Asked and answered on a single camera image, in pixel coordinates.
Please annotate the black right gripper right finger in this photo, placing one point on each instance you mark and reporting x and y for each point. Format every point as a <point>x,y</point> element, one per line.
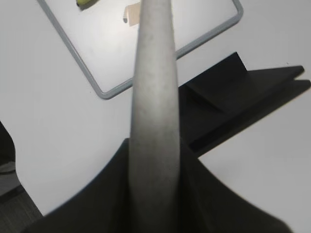
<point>208,206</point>

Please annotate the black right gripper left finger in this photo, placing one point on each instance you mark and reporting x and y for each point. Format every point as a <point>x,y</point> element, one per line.
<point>100,207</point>

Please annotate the grey-handled kitchen knife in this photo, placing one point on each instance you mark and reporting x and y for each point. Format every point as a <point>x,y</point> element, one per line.
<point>154,148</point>

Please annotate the yellow plastic banana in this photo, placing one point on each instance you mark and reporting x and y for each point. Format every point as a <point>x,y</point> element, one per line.
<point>82,3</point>

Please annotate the black knife stand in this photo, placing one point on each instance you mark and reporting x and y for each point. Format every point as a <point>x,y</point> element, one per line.
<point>227,98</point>

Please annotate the white grey-rimmed cutting board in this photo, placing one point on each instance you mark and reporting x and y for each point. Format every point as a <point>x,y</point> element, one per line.
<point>102,34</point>

